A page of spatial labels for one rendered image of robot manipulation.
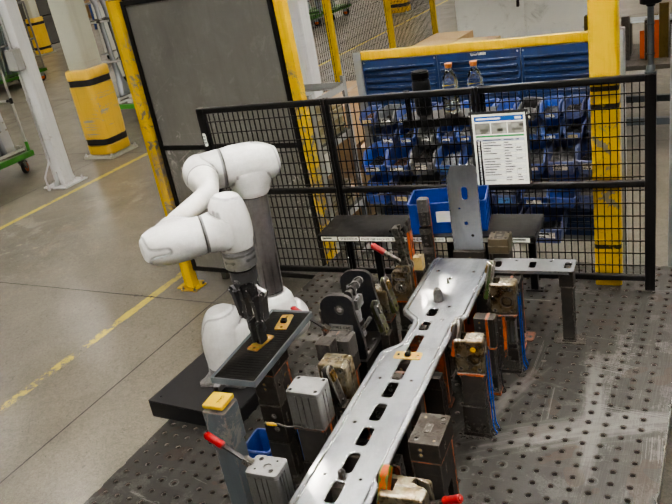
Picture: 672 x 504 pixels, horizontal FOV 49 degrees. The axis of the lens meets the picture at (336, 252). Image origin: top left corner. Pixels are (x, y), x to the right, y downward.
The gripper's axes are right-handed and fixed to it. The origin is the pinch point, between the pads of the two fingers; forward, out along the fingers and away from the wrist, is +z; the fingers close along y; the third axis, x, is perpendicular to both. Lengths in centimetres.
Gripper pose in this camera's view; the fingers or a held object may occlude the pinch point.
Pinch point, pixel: (257, 330)
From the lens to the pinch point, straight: 211.9
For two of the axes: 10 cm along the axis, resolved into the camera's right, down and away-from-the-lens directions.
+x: 5.4, -4.2, 7.2
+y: 8.2, 1.0, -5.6
